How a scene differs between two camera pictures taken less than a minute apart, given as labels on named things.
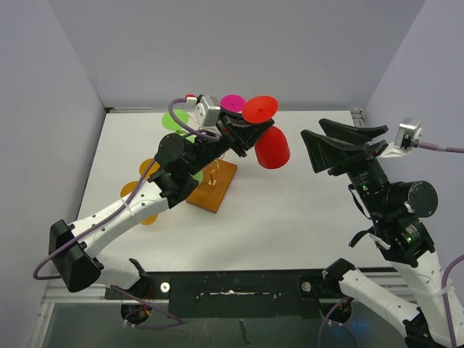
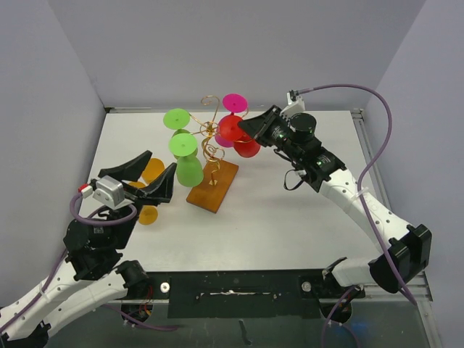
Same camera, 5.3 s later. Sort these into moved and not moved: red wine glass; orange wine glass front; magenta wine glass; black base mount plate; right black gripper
Moved: right black gripper; red wine glass
Not moved: magenta wine glass; black base mount plate; orange wine glass front
